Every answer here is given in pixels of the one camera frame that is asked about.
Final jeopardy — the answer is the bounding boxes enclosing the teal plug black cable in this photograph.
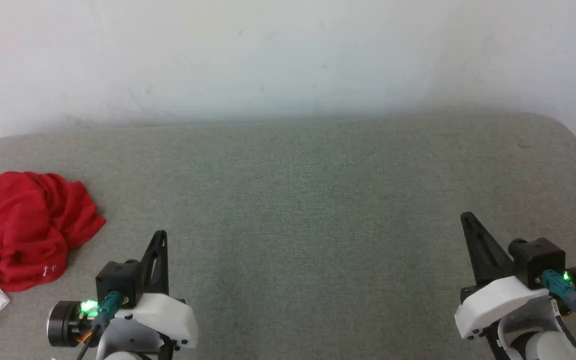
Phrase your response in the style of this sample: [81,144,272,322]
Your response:
[540,270,576,331]
[75,291,125,360]

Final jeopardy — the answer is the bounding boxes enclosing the red Bulls basketball jersey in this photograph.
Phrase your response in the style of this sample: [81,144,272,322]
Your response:
[0,171,107,353]

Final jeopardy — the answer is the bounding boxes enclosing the left teal plug black cable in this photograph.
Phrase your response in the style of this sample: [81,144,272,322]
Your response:
[75,291,125,360]

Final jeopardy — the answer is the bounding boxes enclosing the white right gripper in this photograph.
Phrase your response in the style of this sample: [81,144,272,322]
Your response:
[454,211,576,342]

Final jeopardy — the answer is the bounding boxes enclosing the right teal plug black cable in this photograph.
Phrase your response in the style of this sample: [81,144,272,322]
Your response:
[540,270,576,331]

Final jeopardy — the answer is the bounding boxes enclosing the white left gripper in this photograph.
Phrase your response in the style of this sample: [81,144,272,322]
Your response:
[47,231,199,351]

